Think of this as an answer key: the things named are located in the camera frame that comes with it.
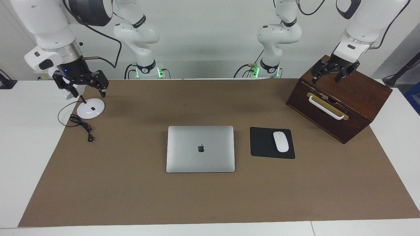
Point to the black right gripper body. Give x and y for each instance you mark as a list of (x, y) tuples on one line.
[(77, 70)]

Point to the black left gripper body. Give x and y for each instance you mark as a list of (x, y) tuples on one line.
[(339, 64)]

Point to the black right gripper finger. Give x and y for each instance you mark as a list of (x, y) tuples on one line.
[(101, 80), (67, 81)]

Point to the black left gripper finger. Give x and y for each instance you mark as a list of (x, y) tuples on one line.
[(347, 70), (320, 69)]

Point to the silver laptop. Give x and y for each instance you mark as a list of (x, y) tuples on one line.
[(200, 160)]

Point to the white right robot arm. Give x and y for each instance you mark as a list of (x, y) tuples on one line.
[(42, 19)]

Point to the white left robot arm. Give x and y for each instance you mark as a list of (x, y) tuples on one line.
[(370, 19)]

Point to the dark wooden box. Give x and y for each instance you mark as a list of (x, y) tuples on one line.
[(357, 88)]

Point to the white desk lamp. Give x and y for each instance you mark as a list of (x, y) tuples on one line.
[(91, 110)]

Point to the black tripod leg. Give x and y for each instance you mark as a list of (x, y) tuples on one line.
[(402, 70)]

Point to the black stand foot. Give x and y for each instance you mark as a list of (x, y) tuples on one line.
[(5, 82)]

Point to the blue crate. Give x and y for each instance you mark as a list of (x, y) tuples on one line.
[(414, 96)]

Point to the white computer mouse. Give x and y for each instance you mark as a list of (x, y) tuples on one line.
[(281, 141)]

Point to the black mouse pad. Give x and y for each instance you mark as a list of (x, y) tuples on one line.
[(262, 144)]

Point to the brown table mat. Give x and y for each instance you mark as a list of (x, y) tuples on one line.
[(131, 190)]

